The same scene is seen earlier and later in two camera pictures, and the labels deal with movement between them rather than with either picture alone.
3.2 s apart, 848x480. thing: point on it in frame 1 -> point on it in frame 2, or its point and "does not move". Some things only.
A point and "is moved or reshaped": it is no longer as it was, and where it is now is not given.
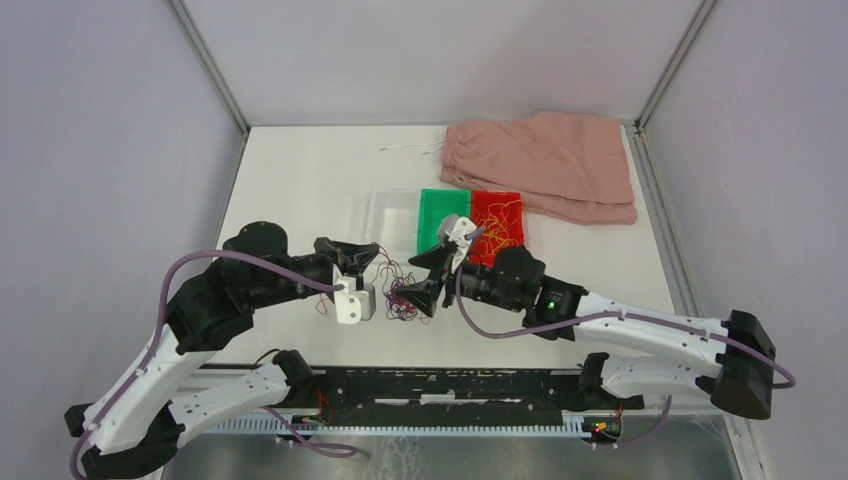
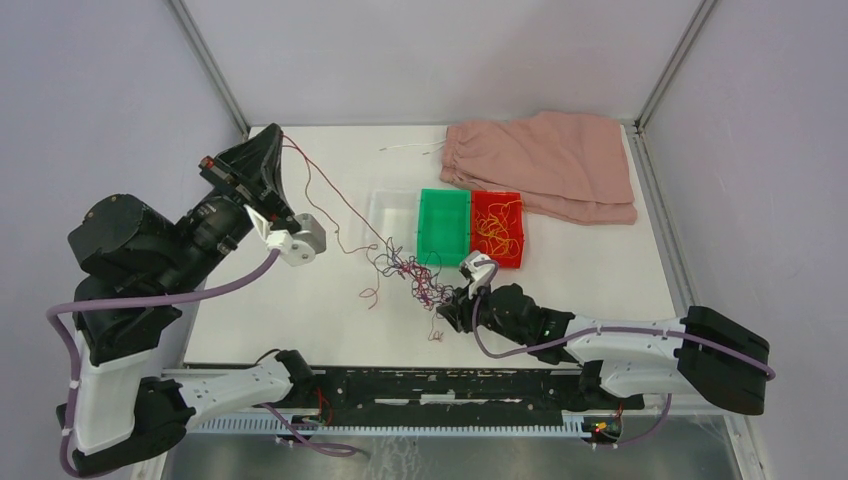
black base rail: x=382 y=394 does not move
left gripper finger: x=355 y=254 -> x=259 y=160
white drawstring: x=440 y=143 does not move
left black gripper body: x=344 y=267 -> x=248 y=193
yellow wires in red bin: x=496 y=224 does not move
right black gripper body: x=447 y=276 -> x=463 y=306
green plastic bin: x=435 y=205 does not move
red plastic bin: x=501 y=213 does not move
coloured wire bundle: x=392 y=276 is moved or reshaped
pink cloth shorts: x=562 y=165 does not move
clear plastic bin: x=392 y=220 does not move
